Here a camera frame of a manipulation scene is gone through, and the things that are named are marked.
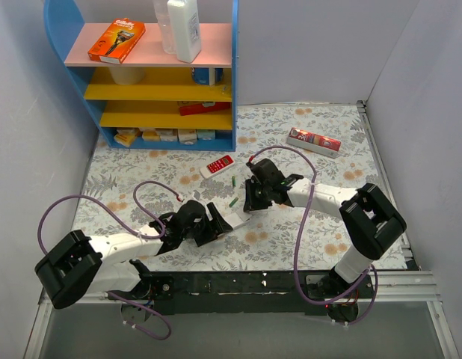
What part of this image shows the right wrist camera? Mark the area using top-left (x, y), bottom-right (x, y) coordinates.
top-left (246, 156), bottom-right (259, 173)

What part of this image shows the floral table mat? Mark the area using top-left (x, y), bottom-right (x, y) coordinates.
top-left (73, 105), bottom-right (381, 271)

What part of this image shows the teal small box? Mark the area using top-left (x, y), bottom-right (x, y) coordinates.
top-left (196, 129), bottom-right (216, 141)

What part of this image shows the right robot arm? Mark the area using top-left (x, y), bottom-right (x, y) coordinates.
top-left (244, 159), bottom-right (407, 298)

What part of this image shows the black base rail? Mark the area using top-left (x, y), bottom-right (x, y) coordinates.
top-left (120, 264), bottom-right (374, 322)

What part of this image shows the orange razor box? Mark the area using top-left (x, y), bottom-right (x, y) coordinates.
top-left (87, 18), bottom-right (146, 64)

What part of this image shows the orange white small box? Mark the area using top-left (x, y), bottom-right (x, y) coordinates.
top-left (142, 129), bottom-right (161, 141)

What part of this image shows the blue can on shelf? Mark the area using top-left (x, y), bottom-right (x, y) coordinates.
top-left (191, 67), bottom-right (224, 86)

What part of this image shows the red white remote control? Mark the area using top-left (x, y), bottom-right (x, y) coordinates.
top-left (200, 155), bottom-right (235, 180)

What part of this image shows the red toothpaste box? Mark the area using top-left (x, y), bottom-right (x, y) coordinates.
top-left (286, 127), bottom-right (341, 159)

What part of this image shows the yellow small box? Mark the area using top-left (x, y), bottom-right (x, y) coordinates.
top-left (114, 128), bottom-right (141, 147)

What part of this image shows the clear plastic bottle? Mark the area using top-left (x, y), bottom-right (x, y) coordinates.
top-left (153, 0), bottom-right (176, 55)

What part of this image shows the cream small box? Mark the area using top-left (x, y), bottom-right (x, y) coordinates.
top-left (177, 129), bottom-right (197, 145)

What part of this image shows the red box on shelf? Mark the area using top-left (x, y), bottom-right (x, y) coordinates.
top-left (179, 102), bottom-right (231, 116)

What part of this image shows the grey white remote control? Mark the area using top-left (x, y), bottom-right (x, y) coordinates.
top-left (224, 212), bottom-right (251, 230)

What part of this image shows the blue shelf unit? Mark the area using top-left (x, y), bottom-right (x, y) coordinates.
top-left (43, 1), bottom-right (239, 152)

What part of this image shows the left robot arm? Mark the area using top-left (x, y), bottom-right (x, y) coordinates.
top-left (35, 200), bottom-right (245, 309)

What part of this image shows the white cup on shelf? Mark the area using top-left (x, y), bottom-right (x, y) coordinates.
top-left (108, 67), bottom-right (146, 85)

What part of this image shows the white plastic bottle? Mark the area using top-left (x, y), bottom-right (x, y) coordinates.
top-left (167, 0), bottom-right (202, 64)

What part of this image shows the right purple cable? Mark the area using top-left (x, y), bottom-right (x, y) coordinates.
top-left (247, 145), bottom-right (378, 325)

